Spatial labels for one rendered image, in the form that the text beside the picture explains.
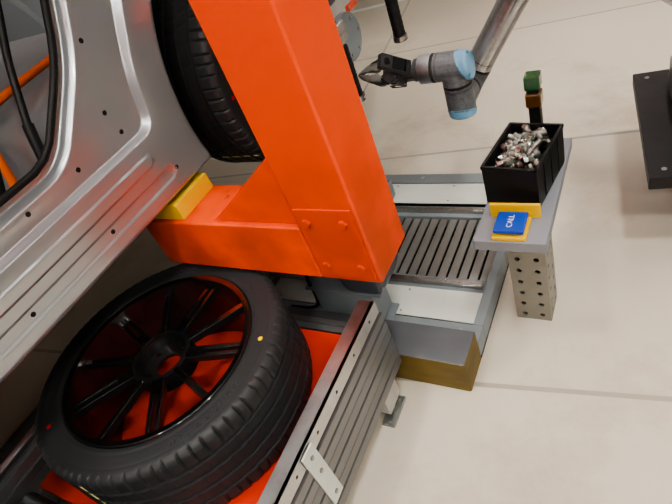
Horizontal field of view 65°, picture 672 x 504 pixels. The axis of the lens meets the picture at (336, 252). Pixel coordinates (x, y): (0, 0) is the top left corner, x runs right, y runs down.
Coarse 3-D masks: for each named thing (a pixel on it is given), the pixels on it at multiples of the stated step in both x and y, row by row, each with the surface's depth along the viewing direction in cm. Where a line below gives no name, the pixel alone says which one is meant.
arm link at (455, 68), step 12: (432, 60) 162; (444, 60) 160; (456, 60) 158; (468, 60) 159; (432, 72) 163; (444, 72) 161; (456, 72) 160; (468, 72) 159; (444, 84) 165; (456, 84) 163
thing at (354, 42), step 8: (336, 16) 142; (344, 16) 141; (352, 16) 145; (344, 24) 141; (352, 24) 145; (352, 32) 146; (360, 32) 149; (352, 40) 146; (360, 40) 150; (352, 48) 146; (360, 48) 150; (352, 56) 146
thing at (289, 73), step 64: (192, 0) 86; (256, 0) 81; (320, 0) 91; (256, 64) 90; (320, 64) 92; (256, 128) 100; (320, 128) 94; (320, 192) 106; (384, 192) 117; (320, 256) 121; (384, 256) 119
